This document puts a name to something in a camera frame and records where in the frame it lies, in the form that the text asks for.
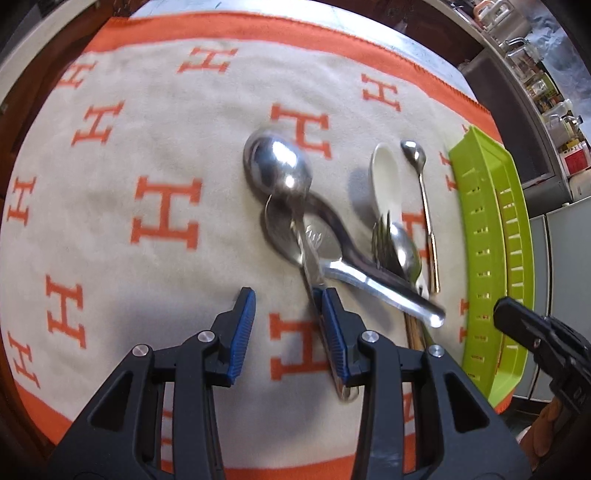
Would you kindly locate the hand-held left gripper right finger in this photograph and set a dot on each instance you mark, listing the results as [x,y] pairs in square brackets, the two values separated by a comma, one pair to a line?
[334,332]

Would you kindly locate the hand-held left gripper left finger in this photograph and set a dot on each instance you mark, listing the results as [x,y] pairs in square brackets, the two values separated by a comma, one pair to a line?
[242,332]

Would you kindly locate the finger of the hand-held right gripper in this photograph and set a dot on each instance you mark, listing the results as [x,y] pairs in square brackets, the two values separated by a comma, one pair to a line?
[521,323]

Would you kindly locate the slotted steel spoon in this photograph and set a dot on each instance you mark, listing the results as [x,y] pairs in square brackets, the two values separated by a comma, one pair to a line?
[281,233]

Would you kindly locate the small steel spoon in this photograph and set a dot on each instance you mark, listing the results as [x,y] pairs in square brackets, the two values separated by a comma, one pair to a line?
[405,251]

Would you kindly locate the steel fork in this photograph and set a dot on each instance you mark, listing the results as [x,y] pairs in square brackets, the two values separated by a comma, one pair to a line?
[382,235]

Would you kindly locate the green plastic utensil tray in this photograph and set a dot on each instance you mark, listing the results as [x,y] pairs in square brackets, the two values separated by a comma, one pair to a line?
[480,207]

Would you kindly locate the white ceramic spoon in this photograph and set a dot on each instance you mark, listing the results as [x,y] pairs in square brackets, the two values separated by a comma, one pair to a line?
[385,170]

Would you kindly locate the large steel spoon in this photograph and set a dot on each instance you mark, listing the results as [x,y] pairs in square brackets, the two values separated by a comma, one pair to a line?
[277,161]

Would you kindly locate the person's right hand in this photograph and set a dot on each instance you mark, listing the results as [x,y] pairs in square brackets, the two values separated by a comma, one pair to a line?
[547,434]

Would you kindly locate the grey refrigerator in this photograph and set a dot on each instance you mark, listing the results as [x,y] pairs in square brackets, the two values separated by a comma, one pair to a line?
[568,258]

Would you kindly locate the orange white printed blanket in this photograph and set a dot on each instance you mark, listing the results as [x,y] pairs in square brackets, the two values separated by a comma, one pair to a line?
[138,277]

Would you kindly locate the red label white jar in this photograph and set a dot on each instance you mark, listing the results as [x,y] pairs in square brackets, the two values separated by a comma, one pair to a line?
[576,159]

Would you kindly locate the grey storage cabinet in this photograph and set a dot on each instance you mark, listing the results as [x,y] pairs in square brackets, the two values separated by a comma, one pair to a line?
[508,115]

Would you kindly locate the glass pitcher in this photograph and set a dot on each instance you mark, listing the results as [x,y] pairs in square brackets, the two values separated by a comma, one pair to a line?
[524,57]

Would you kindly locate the white steel jug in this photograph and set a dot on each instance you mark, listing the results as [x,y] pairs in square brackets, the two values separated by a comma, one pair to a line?
[494,14]

